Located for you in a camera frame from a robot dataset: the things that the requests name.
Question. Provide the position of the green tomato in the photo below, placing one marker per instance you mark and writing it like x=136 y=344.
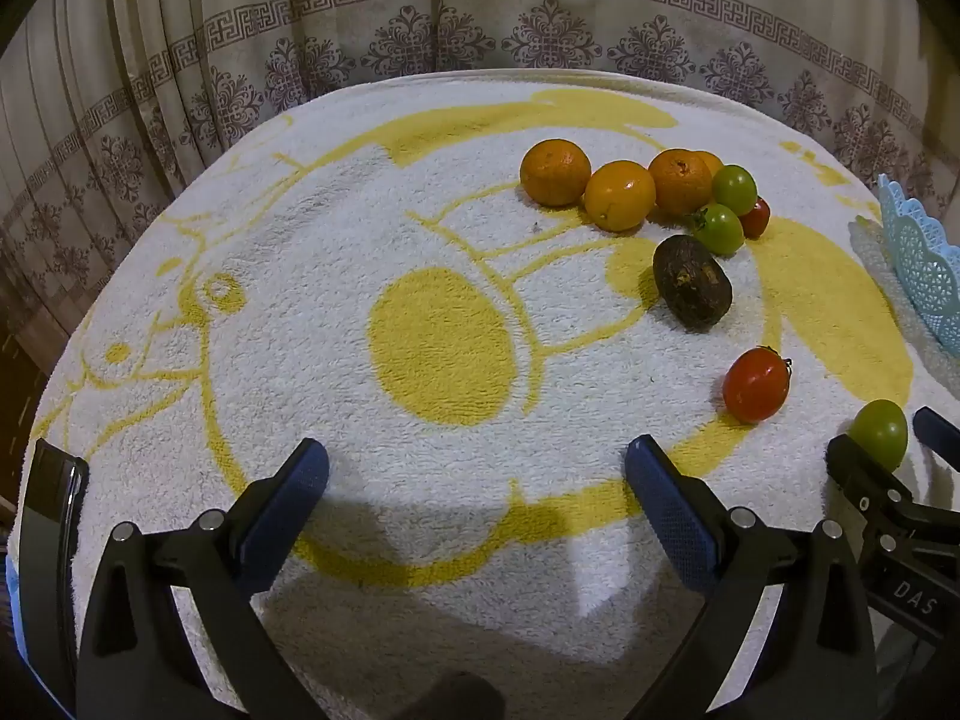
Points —
x=734 y=189
x=720 y=229
x=879 y=431

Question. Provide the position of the dark brown wrinkled fruit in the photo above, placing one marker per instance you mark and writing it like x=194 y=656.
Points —
x=691 y=283

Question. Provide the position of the light blue lattice basket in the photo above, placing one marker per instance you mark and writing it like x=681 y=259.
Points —
x=926 y=270

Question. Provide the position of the beige patterned curtain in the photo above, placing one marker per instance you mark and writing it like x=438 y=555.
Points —
x=375 y=0

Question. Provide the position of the red tomato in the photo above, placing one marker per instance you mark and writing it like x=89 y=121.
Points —
x=756 y=217
x=756 y=384

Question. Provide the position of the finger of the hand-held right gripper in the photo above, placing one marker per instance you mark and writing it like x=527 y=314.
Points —
x=937 y=431
x=851 y=465

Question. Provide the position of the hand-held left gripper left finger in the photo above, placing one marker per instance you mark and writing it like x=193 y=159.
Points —
x=296 y=495

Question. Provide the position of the orange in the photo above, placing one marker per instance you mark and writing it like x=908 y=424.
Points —
x=619 y=195
x=556 y=172
x=711 y=163
x=680 y=181

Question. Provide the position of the white and yellow towel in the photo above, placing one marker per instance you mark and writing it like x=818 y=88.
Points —
x=337 y=240

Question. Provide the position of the blue sheet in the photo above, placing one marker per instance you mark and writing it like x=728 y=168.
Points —
x=13 y=600

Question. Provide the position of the black glossy board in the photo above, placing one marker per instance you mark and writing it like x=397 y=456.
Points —
x=45 y=525

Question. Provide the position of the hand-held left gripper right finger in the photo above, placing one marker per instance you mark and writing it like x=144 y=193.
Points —
x=667 y=510

